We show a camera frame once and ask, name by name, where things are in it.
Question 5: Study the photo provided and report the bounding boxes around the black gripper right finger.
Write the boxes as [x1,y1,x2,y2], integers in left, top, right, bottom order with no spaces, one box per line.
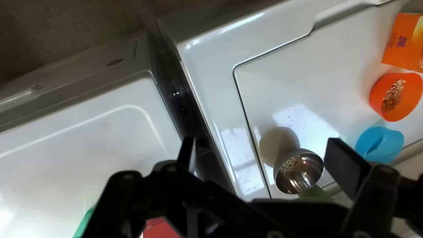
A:
[324,138,372,200]

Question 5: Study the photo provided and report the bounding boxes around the orange dryer sheet box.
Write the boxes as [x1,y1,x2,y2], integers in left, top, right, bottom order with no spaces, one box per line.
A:
[382,12,423,73]

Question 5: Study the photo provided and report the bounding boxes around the white dryer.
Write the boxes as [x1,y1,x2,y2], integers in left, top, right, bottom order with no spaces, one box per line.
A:
[0,31,236,238]

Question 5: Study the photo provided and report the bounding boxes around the blue plastic bowl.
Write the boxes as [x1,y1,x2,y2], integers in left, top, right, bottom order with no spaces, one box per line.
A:
[356,127,405,164]

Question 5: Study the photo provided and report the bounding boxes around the orange plastic bowl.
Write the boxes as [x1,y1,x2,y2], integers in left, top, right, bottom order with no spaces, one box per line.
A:
[369,72,423,122]

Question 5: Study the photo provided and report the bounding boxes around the teal translucent plastic cup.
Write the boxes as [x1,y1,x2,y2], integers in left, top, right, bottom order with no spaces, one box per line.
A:
[73,205,95,238]

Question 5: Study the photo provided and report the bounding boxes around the white washing machine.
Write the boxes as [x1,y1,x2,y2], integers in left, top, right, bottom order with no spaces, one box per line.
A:
[158,0,423,200]

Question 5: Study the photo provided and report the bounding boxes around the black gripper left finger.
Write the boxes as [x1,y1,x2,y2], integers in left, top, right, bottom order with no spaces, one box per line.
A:
[177,138,196,172]

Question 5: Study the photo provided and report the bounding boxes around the green sippy cup purple lid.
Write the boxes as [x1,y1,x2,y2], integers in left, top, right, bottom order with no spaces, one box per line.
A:
[298,185,333,203]

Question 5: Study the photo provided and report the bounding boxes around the small steel bowl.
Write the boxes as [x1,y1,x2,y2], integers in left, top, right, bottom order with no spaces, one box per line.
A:
[259,127,324,195]

